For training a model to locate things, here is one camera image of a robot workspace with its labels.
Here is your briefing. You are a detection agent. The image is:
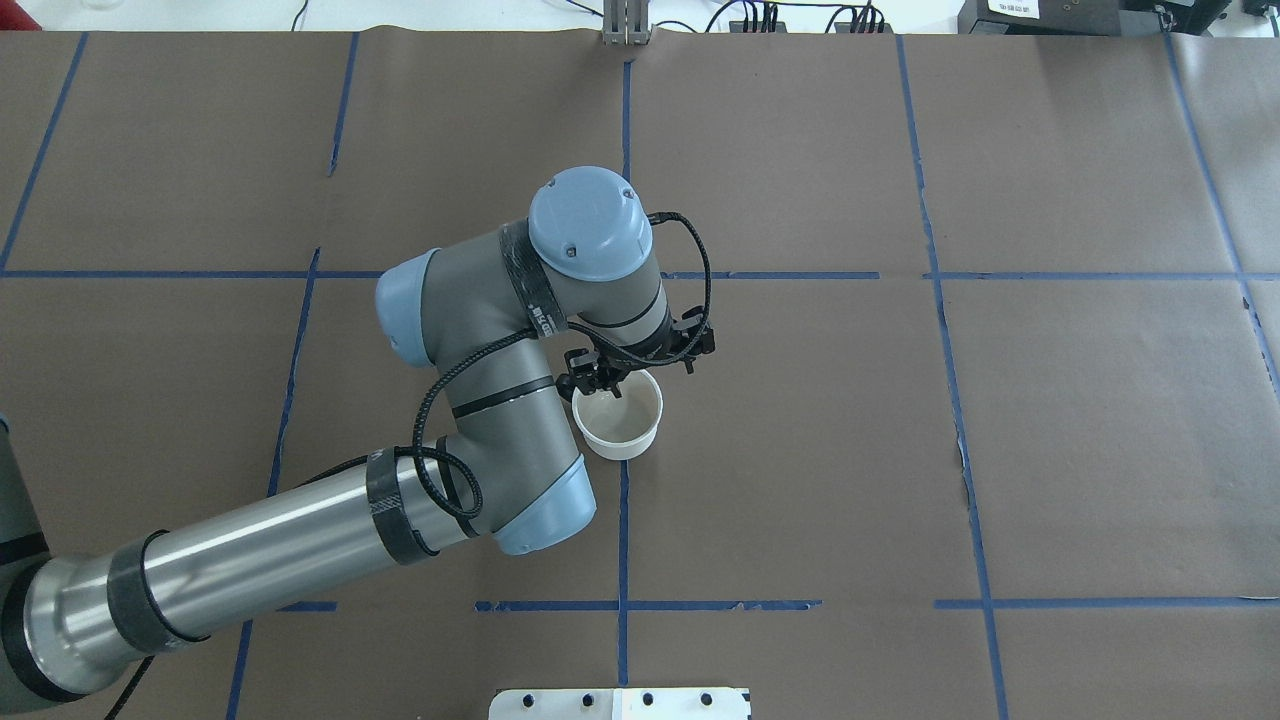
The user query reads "white smiley face mug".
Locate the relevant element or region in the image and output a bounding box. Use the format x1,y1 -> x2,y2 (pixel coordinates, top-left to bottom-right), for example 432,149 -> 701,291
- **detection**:
570,372 -> 664,461

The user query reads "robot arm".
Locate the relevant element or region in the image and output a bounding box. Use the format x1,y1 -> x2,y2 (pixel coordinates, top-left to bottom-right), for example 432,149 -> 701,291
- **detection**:
3,167 -> 714,715

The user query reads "black equipment box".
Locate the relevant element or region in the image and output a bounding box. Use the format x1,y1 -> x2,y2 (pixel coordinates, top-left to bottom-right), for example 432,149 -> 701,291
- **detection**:
956,1 -> 1230,37

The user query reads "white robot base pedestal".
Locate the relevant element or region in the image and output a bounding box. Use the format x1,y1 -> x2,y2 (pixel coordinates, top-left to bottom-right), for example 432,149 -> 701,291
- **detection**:
488,687 -> 753,719

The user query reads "black power strip far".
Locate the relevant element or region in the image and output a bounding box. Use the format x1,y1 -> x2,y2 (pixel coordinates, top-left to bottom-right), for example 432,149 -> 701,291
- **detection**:
824,1 -> 893,35

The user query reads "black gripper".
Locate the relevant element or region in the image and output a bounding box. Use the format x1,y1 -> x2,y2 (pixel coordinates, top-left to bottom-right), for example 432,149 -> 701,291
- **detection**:
556,348 -> 634,404

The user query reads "grey aluminium frame post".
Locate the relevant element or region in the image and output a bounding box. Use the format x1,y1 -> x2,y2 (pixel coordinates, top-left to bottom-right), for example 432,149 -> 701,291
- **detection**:
600,0 -> 652,46

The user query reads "black power strip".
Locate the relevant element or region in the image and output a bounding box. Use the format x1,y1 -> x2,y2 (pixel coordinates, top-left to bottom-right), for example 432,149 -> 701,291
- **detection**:
824,1 -> 893,35
716,1 -> 787,35

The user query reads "black power strip near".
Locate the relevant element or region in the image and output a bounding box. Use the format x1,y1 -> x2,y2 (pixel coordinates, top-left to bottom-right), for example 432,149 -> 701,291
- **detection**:
716,1 -> 787,35

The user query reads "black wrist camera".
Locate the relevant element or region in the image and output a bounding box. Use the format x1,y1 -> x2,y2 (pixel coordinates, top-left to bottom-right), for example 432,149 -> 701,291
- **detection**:
669,314 -> 716,374

